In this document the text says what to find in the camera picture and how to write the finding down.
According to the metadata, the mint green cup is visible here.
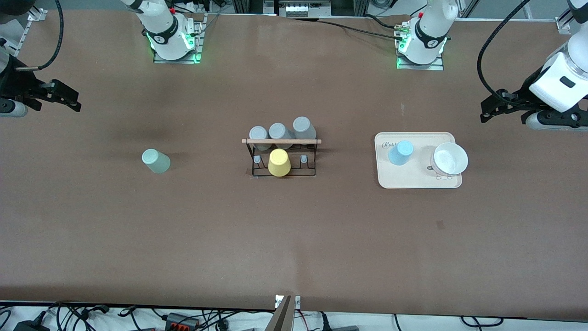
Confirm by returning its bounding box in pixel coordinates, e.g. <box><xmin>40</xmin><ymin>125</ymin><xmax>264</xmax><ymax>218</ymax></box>
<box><xmin>141</xmin><ymin>148</ymin><xmax>171</xmax><ymax>174</ymax></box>

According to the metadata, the light blue cup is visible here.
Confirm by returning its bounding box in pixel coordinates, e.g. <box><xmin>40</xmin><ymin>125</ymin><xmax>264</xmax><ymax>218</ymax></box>
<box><xmin>388</xmin><ymin>141</ymin><xmax>414</xmax><ymax>166</ymax></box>

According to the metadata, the white bowl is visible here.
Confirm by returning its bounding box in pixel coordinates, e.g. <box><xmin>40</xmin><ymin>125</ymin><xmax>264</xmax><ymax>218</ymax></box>
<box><xmin>430</xmin><ymin>142</ymin><xmax>469</xmax><ymax>178</ymax></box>

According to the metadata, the cream plastic tray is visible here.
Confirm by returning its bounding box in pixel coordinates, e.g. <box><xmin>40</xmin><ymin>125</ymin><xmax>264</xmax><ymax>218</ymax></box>
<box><xmin>374</xmin><ymin>132</ymin><xmax>463</xmax><ymax>189</ymax></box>

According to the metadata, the grey cup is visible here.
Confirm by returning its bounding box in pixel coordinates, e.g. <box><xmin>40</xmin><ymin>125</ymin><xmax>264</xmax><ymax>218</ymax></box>
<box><xmin>249</xmin><ymin>126</ymin><xmax>271</xmax><ymax>152</ymax></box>
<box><xmin>293</xmin><ymin>116</ymin><xmax>317</xmax><ymax>140</ymax></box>
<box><xmin>268</xmin><ymin>123</ymin><xmax>295</xmax><ymax>149</ymax></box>

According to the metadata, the white device with slots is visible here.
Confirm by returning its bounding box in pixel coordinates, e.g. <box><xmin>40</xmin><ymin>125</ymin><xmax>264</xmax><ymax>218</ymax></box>
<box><xmin>278</xmin><ymin>0</ymin><xmax>332</xmax><ymax>18</ymax></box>

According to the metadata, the yellow cup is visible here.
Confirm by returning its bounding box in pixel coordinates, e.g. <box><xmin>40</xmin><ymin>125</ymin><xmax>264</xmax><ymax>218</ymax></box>
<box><xmin>268</xmin><ymin>148</ymin><xmax>292</xmax><ymax>177</ymax></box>

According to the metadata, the black power adapter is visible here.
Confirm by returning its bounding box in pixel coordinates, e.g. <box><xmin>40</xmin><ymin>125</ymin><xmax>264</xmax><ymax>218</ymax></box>
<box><xmin>13</xmin><ymin>319</ymin><xmax>51</xmax><ymax>331</ymax></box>

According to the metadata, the black orange terminal block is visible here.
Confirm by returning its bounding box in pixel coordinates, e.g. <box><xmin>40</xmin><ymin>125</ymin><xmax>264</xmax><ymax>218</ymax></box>
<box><xmin>165</xmin><ymin>313</ymin><xmax>201</xmax><ymax>331</ymax></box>

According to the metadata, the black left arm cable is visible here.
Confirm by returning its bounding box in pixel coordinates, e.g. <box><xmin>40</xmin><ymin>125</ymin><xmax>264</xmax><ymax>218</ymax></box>
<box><xmin>477</xmin><ymin>0</ymin><xmax>533</xmax><ymax>109</ymax></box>

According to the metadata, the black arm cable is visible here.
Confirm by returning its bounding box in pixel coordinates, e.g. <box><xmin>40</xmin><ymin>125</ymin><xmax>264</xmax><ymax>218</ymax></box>
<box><xmin>16</xmin><ymin>0</ymin><xmax>64</xmax><ymax>71</ymax></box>
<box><xmin>477</xmin><ymin>0</ymin><xmax>533</xmax><ymax>109</ymax></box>

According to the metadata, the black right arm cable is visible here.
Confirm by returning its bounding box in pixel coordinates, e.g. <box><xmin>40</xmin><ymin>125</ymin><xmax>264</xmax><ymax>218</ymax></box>
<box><xmin>16</xmin><ymin>0</ymin><xmax>64</xmax><ymax>71</ymax></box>

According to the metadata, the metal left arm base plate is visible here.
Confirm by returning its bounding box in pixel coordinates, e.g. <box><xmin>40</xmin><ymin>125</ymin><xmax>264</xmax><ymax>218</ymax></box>
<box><xmin>396</xmin><ymin>23</ymin><xmax>445</xmax><ymax>71</ymax></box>

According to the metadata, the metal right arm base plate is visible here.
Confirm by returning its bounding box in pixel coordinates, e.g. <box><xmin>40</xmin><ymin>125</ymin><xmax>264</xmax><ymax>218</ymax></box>
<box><xmin>153</xmin><ymin>14</ymin><xmax>204</xmax><ymax>64</ymax></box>

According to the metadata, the black cable on table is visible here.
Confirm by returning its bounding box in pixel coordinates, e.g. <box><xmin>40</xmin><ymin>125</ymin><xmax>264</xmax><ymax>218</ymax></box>
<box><xmin>289</xmin><ymin>17</ymin><xmax>407</xmax><ymax>41</ymax></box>

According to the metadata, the black wire cup rack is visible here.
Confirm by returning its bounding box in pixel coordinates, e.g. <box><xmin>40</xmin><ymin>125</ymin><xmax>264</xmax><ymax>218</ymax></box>
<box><xmin>242</xmin><ymin>138</ymin><xmax>322</xmax><ymax>179</ymax></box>

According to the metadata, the black looped floor cable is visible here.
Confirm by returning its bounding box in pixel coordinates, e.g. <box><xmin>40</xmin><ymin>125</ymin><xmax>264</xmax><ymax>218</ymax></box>
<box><xmin>461</xmin><ymin>315</ymin><xmax>504</xmax><ymax>328</ymax></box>

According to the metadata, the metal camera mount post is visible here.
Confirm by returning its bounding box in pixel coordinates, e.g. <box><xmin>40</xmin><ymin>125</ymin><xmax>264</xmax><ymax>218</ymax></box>
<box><xmin>266</xmin><ymin>295</ymin><xmax>301</xmax><ymax>331</ymax></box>

